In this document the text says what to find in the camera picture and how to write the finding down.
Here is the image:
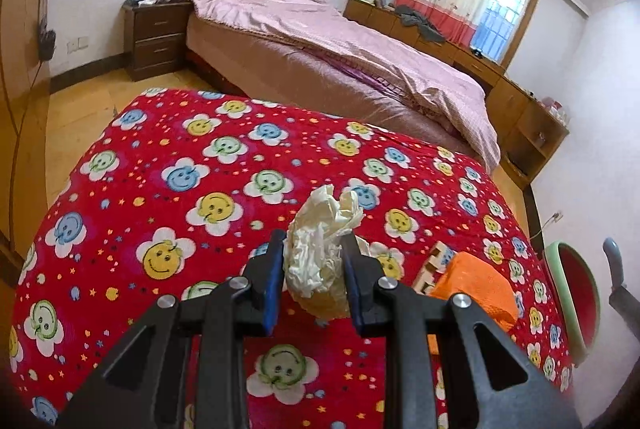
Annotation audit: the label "red smiley flower blanket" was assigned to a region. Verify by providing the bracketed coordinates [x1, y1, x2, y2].
[10, 86, 576, 429]

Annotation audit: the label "red bin with green rim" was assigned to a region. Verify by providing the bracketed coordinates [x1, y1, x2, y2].
[545, 241, 601, 367]

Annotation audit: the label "window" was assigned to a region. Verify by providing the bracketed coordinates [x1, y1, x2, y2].
[469, 0, 543, 70]

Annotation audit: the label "grey clothes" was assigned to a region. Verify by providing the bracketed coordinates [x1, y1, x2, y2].
[395, 5, 446, 44]

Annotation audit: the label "wooden nightstand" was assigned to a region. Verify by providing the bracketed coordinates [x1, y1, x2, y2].
[121, 1, 194, 82]

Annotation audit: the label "crumpled orange paper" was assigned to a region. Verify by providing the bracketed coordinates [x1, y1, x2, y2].
[430, 253, 519, 334]

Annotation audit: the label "black hanging pouch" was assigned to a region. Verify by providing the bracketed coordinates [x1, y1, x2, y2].
[39, 23, 57, 60]

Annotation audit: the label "pink blanket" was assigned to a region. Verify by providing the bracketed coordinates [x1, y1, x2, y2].
[182, 0, 502, 173]

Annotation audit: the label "wooden bed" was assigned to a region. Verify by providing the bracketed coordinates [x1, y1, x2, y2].
[162, 0, 502, 173]

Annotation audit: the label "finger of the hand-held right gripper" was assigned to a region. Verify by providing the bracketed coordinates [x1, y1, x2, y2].
[602, 236, 640, 341]

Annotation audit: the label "wooden wardrobe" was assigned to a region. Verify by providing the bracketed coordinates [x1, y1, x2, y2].
[0, 0, 67, 290]

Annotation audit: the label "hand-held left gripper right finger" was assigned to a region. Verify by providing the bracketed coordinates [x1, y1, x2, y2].
[341, 233, 584, 429]

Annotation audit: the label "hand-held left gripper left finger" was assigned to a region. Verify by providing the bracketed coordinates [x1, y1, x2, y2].
[56, 229, 287, 429]

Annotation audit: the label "pink item on cabinet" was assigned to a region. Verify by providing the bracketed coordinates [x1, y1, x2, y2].
[542, 96, 571, 124]

